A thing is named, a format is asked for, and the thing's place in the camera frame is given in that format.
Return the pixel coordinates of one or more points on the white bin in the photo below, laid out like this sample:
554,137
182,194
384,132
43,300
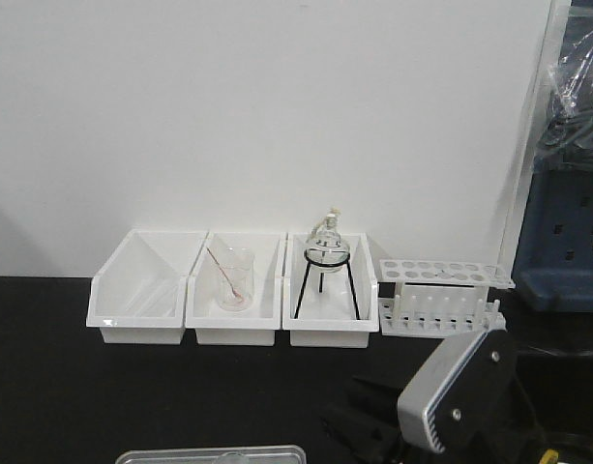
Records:
336,310
139,294
254,326

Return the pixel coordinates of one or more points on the white bin right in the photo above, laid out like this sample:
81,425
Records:
336,310

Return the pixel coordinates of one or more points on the white bin middle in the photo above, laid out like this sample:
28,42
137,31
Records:
254,326

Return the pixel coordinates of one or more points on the white test tube rack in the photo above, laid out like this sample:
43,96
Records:
436,299

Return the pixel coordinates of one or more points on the blue perforated crate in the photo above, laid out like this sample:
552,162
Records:
553,269

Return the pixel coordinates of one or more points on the white wall conduit strip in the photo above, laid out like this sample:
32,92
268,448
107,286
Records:
532,121

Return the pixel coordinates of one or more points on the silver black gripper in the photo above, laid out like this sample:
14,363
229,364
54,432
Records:
441,408

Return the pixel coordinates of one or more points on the small glass beaker in bin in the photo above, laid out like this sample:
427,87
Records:
238,264

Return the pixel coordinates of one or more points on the white bin left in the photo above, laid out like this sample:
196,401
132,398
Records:
139,294

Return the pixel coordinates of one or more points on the red stirring rod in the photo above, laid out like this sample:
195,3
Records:
237,296

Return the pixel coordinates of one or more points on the glass alcohol lamp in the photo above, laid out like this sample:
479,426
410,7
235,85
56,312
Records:
325,248

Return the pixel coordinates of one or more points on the clear plastic bag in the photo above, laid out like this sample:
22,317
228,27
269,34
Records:
567,140

